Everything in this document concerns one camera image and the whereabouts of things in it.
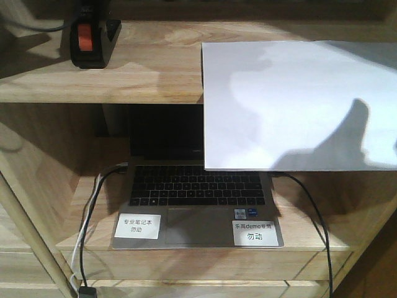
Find white cable left of laptop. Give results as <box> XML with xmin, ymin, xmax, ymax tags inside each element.
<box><xmin>69</xmin><ymin>161</ymin><xmax>128</xmax><ymax>294</ymax></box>

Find black plug adapter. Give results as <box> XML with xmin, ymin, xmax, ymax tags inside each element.
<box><xmin>78</xmin><ymin>286</ymin><xmax>97</xmax><ymax>298</ymax></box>

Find black cable of laptop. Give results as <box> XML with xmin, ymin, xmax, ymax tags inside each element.
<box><xmin>79</xmin><ymin>166</ymin><xmax>128</xmax><ymax>288</ymax></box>
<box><xmin>272</xmin><ymin>172</ymin><xmax>334</xmax><ymax>298</ymax></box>

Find white label sticker right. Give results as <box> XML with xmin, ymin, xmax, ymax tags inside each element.
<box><xmin>232</xmin><ymin>220</ymin><xmax>282</xmax><ymax>247</ymax></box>

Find black cable left of laptop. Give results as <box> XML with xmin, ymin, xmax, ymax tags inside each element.
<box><xmin>79</xmin><ymin>166</ymin><xmax>128</xmax><ymax>288</ymax></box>

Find wooden shelf unit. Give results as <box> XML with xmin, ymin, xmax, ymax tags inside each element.
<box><xmin>1</xmin><ymin>1</ymin><xmax>396</xmax><ymax>297</ymax></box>

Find white paper sheets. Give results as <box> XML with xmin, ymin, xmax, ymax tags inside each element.
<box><xmin>202</xmin><ymin>40</ymin><xmax>396</xmax><ymax>171</ymax></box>

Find white label sticker left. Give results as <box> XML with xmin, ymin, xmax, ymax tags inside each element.
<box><xmin>114</xmin><ymin>214</ymin><xmax>161</xmax><ymax>240</ymax></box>

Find black cable right of laptop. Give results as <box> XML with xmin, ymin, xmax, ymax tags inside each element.
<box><xmin>272</xmin><ymin>172</ymin><xmax>334</xmax><ymax>298</ymax></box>

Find silver laptop with black keyboard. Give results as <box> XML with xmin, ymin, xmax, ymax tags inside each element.
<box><xmin>113</xmin><ymin>104</ymin><xmax>283</xmax><ymax>250</ymax></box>

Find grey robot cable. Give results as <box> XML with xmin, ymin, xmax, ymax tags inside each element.
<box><xmin>0</xmin><ymin>11</ymin><xmax>78</xmax><ymax>33</ymax></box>

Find black stapler with orange button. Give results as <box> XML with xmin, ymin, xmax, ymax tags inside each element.
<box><xmin>69</xmin><ymin>1</ymin><xmax>122</xmax><ymax>69</ymax></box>

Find white label sticker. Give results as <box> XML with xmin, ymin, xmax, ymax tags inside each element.
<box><xmin>114</xmin><ymin>214</ymin><xmax>161</xmax><ymax>240</ymax></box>
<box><xmin>232</xmin><ymin>220</ymin><xmax>282</xmax><ymax>247</ymax></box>

